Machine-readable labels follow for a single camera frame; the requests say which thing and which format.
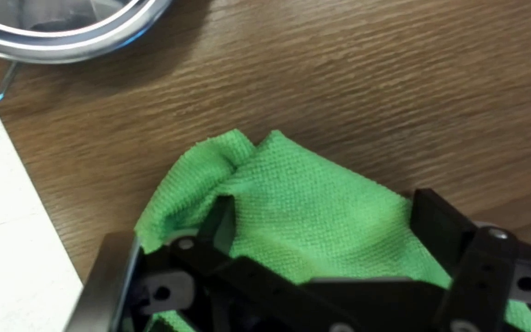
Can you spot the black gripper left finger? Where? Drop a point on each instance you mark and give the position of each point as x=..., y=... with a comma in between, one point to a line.
x=195, y=280

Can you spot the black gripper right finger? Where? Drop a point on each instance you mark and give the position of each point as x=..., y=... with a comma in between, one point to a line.
x=488, y=267

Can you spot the green towel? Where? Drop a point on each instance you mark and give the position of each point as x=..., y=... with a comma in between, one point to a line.
x=341, y=241

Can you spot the cream wooden box with slot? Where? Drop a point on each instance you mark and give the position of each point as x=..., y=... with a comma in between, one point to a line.
x=37, y=281

